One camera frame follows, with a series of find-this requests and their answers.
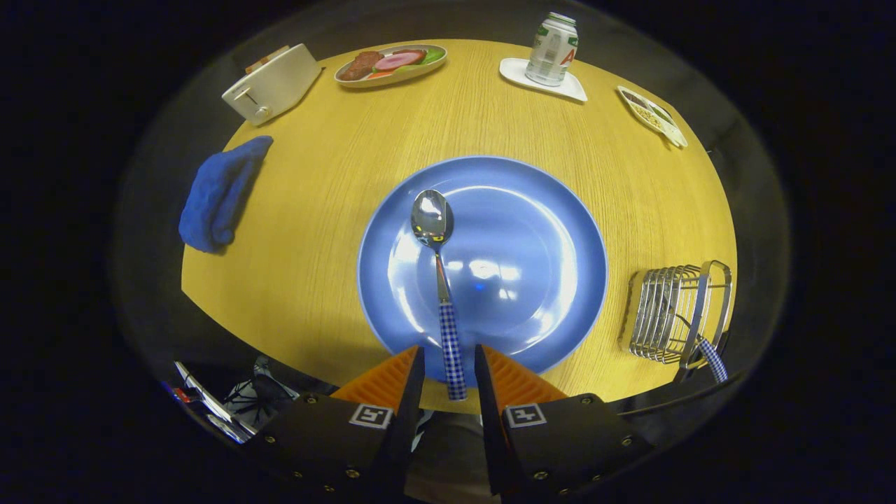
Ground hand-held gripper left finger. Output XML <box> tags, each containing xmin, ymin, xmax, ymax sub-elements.
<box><xmin>245</xmin><ymin>344</ymin><xmax>426</xmax><ymax>501</ymax></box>

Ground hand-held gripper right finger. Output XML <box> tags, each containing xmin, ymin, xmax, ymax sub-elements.
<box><xmin>475</xmin><ymin>344</ymin><xmax>655</xmax><ymax>501</ymax></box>

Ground spoon with blue checked handle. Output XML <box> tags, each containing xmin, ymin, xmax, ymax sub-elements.
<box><xmin>410</xmin><ymin>189</ymin><xmax>468</xmax><ymax>402</ymax></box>

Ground fork with blue checked handle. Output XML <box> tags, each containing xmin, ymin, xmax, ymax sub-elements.
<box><xmin>696</xmin><ymin>336</ymin><xmax>730</xmax><ymax>384</ymax></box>

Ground person's grey trousers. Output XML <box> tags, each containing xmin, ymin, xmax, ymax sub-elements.
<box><xmin>406</xmin><ymin>409</ymin><xmax>501</xmax><ymax>504</ymax></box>

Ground blue plate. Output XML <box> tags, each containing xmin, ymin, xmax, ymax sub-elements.
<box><xmin>357</xmin><ymin>155</ymin><xmax>609</xmax><ymax>389</ymax></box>

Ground white power strip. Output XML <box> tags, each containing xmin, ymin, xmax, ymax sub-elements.
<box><xmin>171</xmin><ymin>360</ymin><xmax>256</xmax><ymax>445</ymax></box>

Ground blue cloth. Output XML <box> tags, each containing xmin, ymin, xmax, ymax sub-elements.
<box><xmin>178</xmin><ymin>135</ymin><xmax>274</xmax><ymax>254</ymax></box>

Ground grey food plate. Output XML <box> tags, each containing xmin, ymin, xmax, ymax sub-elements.
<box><xmin>334</xmin><ymin>43</ymin><xmax>448</xmax><ymax>89</ymax></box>

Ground white divided dish of beans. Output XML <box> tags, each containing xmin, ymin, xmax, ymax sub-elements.
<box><xmin>617</xmin><ymin>85</ymin><xmax>689</xmax><ymax>149</ymax></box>

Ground large brown meat piece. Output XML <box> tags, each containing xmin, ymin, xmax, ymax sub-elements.
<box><xmin>339</xmin><ymin>50</ymin><xmax>384</xmax><ymax>81</ymax></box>

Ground white square coaster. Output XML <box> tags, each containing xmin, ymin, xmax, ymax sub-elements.
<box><xmin>499</xmin><ymin>57</ymin><xmax>589</xmax><ymax>104</ymax></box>

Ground pink ham slice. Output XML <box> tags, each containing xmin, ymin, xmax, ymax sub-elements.
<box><xmin>373</xmin><ymin>51</ymin><xmax>428</xmax><ymax>72</ymax></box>

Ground white toaster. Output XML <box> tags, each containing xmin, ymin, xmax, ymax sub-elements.
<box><xmin>221</xmin><ymin>43</ymin><xmax>323</xmax><ymax>127</ymax></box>

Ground white bottle with green cap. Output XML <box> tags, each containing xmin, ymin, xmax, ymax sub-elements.
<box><xmin>525</xmin><ymin>12</ymin><xmax>580</xmax><ymax>88</ymax></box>

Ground toast slices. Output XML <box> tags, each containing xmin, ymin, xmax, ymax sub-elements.
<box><xmin>245</xmin><ymin>45</ymin><xmax>291</xmax><ymax>74</ymax></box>

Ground metal wire basket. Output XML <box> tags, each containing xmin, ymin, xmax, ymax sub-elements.
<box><xmin>619</xmin><ymin>260</ymin><xmax>734</xmax><ymax>382</ymax></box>

